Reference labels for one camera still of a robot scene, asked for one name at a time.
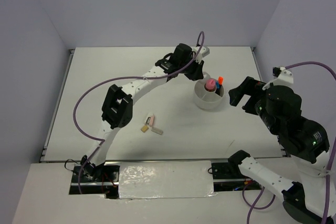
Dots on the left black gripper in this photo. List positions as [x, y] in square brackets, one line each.
[197, 74]

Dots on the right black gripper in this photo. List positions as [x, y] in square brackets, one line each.
[246, 87]

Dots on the blue black highlighter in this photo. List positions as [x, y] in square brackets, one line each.
[218, 91]

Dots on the pink glue bottle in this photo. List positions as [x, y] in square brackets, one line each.
[210, 85]

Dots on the orange black highlighter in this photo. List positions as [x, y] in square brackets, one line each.
[220, 80]

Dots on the grey rectangular eraser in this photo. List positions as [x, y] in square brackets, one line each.
[156, 130]

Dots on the tan square eraser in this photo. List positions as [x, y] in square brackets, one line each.
[144, 128]

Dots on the clear tape roll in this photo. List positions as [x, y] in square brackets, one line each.
[206, 77]

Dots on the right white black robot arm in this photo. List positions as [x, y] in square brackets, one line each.
[312, 199]

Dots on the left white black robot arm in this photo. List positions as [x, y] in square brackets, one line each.
[117, 108]

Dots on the white round divided container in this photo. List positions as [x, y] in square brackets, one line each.
[206, 100]

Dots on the pink eraser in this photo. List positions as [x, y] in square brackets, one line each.
[151, 120]

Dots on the white small eraser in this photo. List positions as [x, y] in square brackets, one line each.
[147, 121]

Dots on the silver foil sheet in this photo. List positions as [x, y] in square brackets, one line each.
[156, 180]

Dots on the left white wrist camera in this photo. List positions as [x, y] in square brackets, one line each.
[200, 52]

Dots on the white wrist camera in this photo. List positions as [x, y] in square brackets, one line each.
[200, 52]
[281, 77]

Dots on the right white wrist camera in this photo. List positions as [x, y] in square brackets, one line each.
[281, 77]

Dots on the black mounting rail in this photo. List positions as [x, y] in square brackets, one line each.
[225, 178]

